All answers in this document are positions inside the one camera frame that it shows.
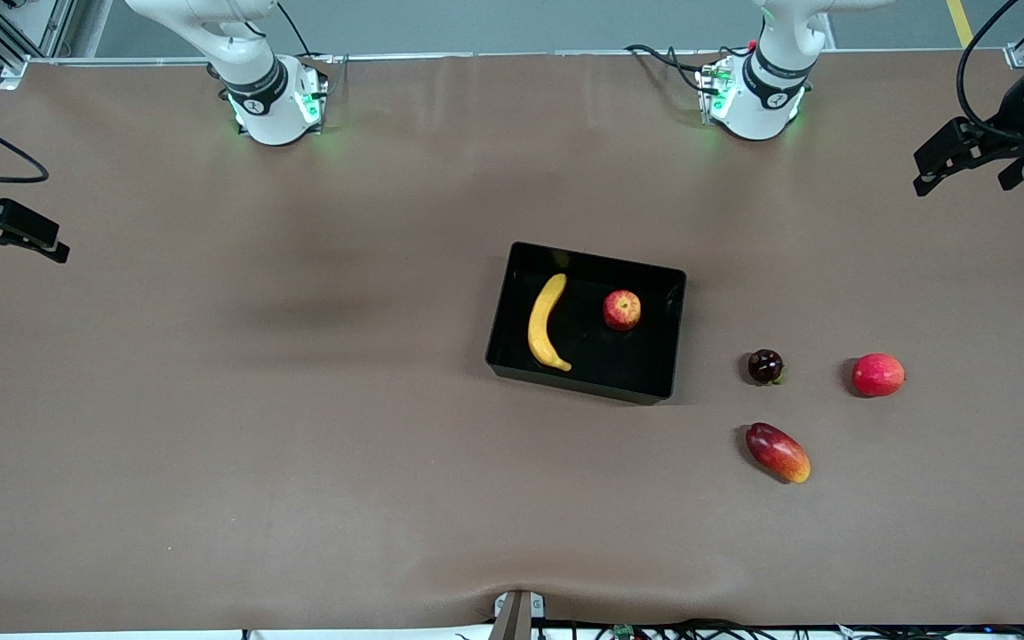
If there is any red yellow apple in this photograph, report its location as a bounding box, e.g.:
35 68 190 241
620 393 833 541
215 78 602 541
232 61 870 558
602 290 643 332

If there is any black plastic box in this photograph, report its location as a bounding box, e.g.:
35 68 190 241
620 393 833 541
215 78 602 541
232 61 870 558
484 241 688 406

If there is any yellow banana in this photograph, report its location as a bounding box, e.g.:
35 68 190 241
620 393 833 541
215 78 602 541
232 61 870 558
527 273 573 372

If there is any red round peach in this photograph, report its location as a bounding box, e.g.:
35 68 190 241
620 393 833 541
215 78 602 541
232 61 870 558
851 352 907 398

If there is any dark purple mangosteen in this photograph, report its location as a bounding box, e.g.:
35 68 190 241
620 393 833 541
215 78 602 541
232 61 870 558
748 348 786 386

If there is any brown table mat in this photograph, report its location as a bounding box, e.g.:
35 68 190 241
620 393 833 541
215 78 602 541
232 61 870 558
0 49 1024 634

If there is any red yellow mango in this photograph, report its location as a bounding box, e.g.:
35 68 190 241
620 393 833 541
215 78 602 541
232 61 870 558
745 422 812 484

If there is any black base cable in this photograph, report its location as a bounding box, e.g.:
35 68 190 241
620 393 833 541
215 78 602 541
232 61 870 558
276 0 348 63
625 43 713 94

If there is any grey metal table bracket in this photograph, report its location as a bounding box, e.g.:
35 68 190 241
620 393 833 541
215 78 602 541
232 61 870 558
490 589 547 640

